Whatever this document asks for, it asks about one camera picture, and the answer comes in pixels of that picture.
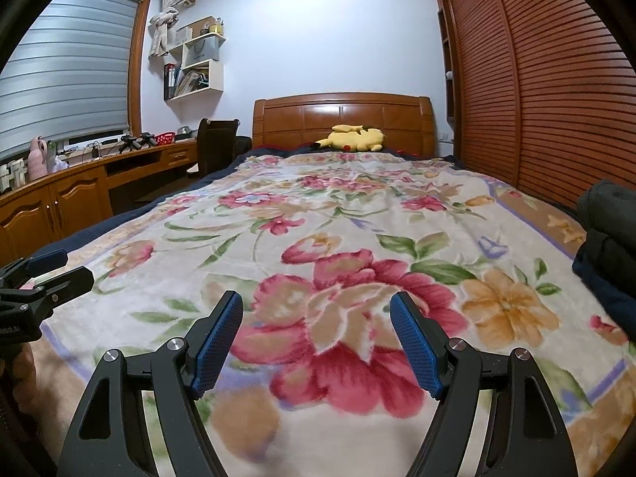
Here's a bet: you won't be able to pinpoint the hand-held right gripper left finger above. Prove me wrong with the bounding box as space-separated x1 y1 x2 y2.
62 289 245 477

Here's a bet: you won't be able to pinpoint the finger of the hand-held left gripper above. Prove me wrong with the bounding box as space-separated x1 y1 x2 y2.
0 265 95 315
0 250 69 286

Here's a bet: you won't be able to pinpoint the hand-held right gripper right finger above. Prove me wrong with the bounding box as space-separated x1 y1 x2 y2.
388 291 581 477

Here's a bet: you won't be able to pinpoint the black jacket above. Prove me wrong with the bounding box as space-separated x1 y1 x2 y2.
576 179 636 233

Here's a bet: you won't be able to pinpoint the person's left forearm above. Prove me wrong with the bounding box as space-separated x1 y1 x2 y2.
0 388 58 477

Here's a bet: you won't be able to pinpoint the person's left hand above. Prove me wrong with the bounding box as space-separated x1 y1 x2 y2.
6 344 37 405

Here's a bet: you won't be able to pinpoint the wooden desk with cabinets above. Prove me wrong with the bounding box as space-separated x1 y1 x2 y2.
0 136 200 265

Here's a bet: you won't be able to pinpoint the white containers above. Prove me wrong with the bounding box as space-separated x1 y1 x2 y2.
0 159 27 193

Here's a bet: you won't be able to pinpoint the pink bottle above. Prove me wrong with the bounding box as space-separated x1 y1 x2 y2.
29 136 50 180

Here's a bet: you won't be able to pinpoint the floral blanket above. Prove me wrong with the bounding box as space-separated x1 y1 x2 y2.
32 151 636 477

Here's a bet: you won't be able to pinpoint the black stand device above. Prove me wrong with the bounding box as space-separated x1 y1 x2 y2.
119 132 155 152

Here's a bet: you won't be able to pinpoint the grey window blind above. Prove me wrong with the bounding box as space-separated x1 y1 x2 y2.
0 0 140 160

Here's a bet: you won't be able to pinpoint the navy folded garment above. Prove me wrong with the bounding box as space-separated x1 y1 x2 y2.
571 253 636 331

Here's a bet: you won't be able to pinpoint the dark brown chair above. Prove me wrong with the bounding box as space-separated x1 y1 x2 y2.
186 118 252 180

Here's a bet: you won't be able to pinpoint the yellow plush toy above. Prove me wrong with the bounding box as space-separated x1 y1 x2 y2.
310 124 387 153

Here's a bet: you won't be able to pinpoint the black folded garment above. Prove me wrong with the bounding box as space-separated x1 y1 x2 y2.
584 229 636 271

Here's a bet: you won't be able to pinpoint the stack of books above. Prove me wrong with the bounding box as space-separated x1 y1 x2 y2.
176 70 212 96

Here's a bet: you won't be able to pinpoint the wooden bed headboard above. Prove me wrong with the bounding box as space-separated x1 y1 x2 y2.
252 92 438 160

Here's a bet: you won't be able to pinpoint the beige tied curtain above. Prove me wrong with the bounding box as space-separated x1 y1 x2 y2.
149 0 192 58

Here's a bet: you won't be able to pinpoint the grey paper bag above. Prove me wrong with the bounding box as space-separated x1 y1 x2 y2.
191 36 219 63

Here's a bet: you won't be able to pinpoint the wooden louvered wardrobe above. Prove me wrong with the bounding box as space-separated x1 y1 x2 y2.
430 0 636 219

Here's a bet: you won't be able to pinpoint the wooden window frame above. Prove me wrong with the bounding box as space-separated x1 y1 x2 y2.
74 0 153 140

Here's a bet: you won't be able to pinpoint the white wall shelf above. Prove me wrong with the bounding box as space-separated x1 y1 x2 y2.
163 19 227 101

